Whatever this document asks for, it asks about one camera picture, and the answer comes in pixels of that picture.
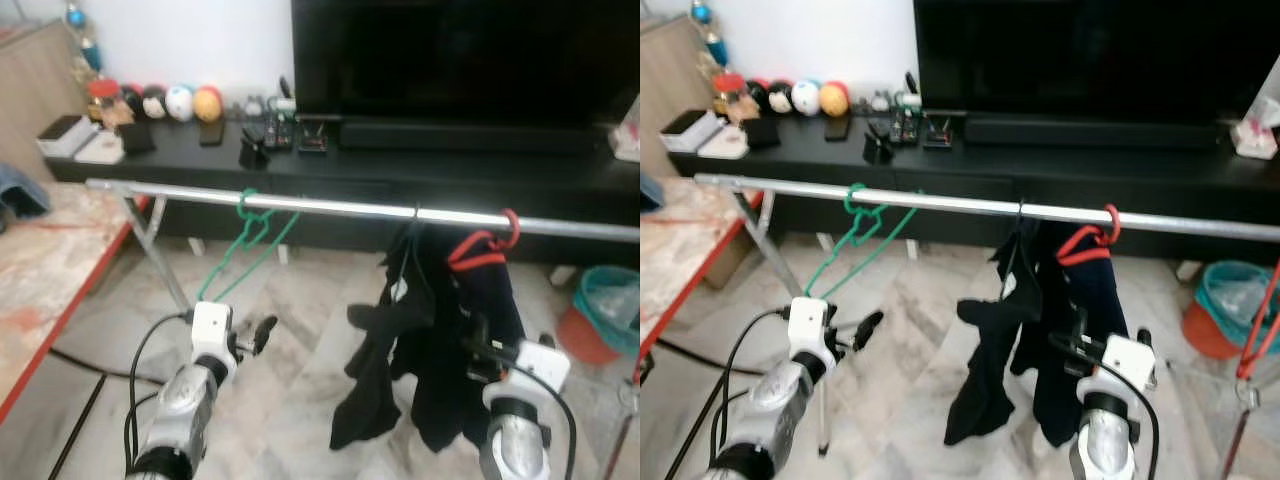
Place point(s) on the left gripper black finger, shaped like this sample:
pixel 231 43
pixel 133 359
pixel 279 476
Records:
pixel 266 333
pixel 870 328

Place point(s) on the navy blue garment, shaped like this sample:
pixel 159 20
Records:
pixel 1085 300
pixel 470 310

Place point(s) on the green plastic hanger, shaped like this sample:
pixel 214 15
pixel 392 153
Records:
pixel 250 240
pixel 860 235

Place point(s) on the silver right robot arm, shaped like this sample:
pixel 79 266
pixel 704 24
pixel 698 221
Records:
pixel 515 435
pixel 1105 440

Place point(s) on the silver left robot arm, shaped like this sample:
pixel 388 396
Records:
pixel 185 410
pixel 775 410

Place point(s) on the black printed T-shirt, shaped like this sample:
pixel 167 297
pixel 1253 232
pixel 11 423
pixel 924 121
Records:
pixel 375 370
pixel 985 370

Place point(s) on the brown cardboard box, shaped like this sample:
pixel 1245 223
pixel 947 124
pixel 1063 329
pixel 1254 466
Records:
pixel 728 262

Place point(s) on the chrome clothes rack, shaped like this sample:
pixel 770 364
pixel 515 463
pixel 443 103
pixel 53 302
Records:
pixel 350 207
pixel 950 203

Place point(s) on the black television cabinet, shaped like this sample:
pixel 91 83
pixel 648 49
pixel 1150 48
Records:
pixel 450 180
pixel 1100 178

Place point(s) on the marble pattern red-edged table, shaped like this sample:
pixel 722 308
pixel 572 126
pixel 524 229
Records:
pixel 40 270
pixel 680 260

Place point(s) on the small black electronic box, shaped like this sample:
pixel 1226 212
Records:
pixel 937 134
pixel 314 138

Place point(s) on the black soundbar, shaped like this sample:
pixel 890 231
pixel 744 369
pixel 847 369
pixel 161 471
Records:
pixel 1090 132
pixel 480 136

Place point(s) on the black wallet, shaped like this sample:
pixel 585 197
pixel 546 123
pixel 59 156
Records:
pixel 762 133
pixel 137 138

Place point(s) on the blue denim garment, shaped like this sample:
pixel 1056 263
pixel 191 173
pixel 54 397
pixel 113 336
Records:
pixel 20 195
pixel 648 192

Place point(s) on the white flat box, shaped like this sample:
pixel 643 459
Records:
pixel 100 150
pixel 722 146

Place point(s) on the small grey figurine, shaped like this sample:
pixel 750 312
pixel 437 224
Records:
pixel 880 100
pixel 253 105

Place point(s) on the green and white mug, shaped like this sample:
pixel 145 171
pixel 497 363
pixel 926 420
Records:
pixel 908 99
pixel 283 104

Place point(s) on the orange round doll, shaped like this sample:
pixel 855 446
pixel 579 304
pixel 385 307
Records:
pixel 207 104
pixel 834 100

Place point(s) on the white round doll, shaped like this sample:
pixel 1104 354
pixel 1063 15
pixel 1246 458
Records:
pixel 806 98
pixel 179 102

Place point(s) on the white tissue box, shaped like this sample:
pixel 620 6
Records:
pixel 1254 135
pixel 628 135

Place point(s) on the white box with black top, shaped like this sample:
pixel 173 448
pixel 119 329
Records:
pixel 690 130
pixel 65 135

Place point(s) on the red and black round doll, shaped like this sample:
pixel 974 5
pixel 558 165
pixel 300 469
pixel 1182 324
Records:
pixel 131 98
pixel 757 94

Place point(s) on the red-lidded glass jar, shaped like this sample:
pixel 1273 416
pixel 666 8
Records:
pixel 730 97
pixel 103 100

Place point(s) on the black flat television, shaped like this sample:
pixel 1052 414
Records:
pixel 460 60
pixel 1090 55

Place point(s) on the light wooden cabinet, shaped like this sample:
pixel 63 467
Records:
pixel 670 95
pixel 40 100

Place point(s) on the dark glass bottle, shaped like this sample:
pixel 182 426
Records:
pixel 712 45
pixel 85 50

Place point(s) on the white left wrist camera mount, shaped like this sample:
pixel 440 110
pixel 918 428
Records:
pixel 810 325
pixel 212 330

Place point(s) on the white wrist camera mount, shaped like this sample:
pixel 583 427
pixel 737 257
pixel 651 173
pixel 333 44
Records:
pixel 810 325
pixel 1130 362
pixel 212 330
pixel 537 365

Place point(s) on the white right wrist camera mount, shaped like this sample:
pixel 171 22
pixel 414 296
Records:
pixel 537 365
pixel 1130 362

